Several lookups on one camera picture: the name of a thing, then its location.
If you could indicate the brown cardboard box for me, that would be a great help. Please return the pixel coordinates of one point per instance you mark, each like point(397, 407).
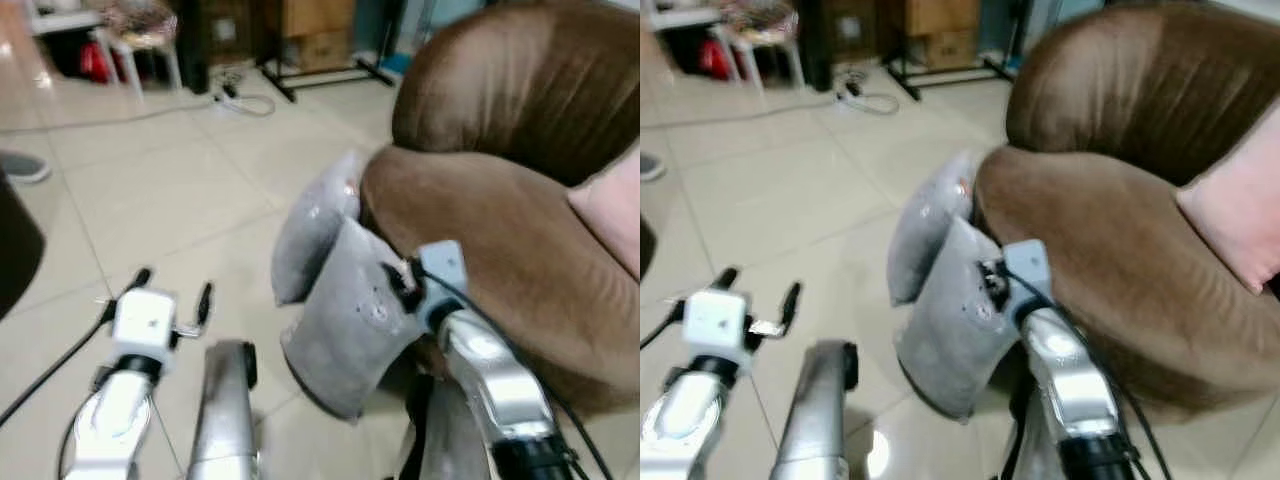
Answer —
point(318, 30)
point(942, 30)

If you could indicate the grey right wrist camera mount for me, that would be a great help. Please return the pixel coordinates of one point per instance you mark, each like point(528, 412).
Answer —
point(1030, 265)
point(443, 268)

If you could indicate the small grey pillow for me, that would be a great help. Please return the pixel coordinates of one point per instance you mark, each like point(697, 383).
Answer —
point(312, 230)
point(925, 225)

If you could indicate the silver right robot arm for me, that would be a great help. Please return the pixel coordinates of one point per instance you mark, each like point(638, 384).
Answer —
point(500, 385)
point(1075, 385)

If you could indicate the white stool with patterned cushion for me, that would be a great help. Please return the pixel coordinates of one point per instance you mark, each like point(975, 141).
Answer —
point(140, 30)
point(762, 28)

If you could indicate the brown fabric sofa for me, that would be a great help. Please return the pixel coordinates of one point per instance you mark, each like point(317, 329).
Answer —
point(1110, 250)
point(520, 230)

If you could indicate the black metal rack stand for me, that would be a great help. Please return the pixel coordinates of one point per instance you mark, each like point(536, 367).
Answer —
point(320, 78)
point(945, 75)

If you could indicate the grey shoe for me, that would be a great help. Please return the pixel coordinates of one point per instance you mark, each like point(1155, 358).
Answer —
point(650, 166)
point(22, 167)

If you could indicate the red bag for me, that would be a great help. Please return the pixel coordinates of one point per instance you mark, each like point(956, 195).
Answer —
point(95, 62)
point(714, 60)

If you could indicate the pink pillow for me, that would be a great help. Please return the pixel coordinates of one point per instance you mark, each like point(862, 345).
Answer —
point(1235, 215)
point(612, 210)

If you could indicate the dark rounded furniture edge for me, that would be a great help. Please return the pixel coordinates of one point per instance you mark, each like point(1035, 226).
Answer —
point(646, 250)
point(18, 250)

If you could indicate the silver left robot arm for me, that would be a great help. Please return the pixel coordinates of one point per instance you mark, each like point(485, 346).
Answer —
point(110, 425)
point(680, 420)

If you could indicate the large grey pillow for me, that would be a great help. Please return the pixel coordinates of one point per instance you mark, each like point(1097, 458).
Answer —
point(350, 320)
point(955, 330)

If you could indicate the silver left robot leg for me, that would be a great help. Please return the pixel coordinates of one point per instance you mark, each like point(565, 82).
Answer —
point(222, 410)
point(815, 415)

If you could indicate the black tall cabinet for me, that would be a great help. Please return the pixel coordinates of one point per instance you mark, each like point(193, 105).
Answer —
point(192, 45)
point(818, 45)

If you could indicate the white power strip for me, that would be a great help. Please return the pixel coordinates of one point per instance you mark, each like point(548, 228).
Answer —
point(862, 97)
point(240, 100)

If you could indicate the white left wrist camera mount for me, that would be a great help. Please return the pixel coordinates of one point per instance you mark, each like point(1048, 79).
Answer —
point(716, 325)
point(143, 322)

